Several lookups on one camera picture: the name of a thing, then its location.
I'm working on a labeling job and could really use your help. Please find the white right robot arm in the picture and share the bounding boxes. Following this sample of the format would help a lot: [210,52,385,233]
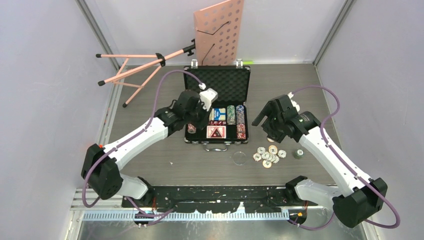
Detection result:
[252,95,388,228]

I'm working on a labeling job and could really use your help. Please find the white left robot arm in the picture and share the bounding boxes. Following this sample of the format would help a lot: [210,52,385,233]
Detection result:
[81,88,218,207]

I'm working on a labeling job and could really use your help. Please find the blue Texas Hold'em card deck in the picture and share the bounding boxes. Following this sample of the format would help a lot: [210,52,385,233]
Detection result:
[209,108,227,121]

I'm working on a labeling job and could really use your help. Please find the dark red chip stack left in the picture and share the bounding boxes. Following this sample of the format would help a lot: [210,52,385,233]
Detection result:
[187,123,197,134]

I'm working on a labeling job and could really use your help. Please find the blue orange chip stack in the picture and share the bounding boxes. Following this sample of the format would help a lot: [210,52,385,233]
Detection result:
[235,105,245,125]

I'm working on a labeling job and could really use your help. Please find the red backed card deck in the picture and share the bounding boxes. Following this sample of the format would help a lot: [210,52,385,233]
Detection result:
[206,125,227,139]

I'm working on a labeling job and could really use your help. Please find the red chip stack right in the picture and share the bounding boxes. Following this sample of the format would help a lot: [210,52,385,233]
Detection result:
[236,123,246,134]

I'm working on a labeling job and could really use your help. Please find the green chip on table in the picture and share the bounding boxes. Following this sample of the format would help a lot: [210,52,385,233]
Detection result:
[292,148,305,160]

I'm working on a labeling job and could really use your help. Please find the green chip stack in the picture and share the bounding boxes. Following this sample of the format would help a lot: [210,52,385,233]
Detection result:
[226,105,236,125]

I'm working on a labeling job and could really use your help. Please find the triangular all in button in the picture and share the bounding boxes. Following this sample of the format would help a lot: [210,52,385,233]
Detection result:
[208,127,223,139]

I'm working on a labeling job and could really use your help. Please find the lower red chip stack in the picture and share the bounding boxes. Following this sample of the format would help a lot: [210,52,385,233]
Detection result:
[236,132,247,140]

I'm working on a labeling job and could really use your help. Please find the black aluminium poker case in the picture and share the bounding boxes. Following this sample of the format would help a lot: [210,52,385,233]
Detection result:
[184,65,251,151]

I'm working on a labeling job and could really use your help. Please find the pile of loose poker chips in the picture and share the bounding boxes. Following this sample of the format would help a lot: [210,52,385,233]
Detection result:
[252,145,287,169]

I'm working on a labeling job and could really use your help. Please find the clear acrylic dealer disc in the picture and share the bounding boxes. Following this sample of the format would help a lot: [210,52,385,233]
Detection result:
[231,151,247,166]

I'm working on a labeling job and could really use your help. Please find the pink perforated music stand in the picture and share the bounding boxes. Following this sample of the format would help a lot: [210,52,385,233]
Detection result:
[96,0,245,107]

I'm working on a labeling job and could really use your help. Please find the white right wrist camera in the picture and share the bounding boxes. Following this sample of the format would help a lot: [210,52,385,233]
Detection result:
[287,92,301,113]

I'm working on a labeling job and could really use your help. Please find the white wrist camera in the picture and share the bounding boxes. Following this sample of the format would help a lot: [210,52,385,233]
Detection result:
[199,88,218,112]
[287,92,301,113]

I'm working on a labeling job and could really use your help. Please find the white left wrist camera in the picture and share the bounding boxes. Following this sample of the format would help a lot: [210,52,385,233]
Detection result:
[199,88,218,112]

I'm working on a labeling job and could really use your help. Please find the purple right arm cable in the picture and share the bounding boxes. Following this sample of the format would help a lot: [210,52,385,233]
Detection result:
[288,85,401,231]

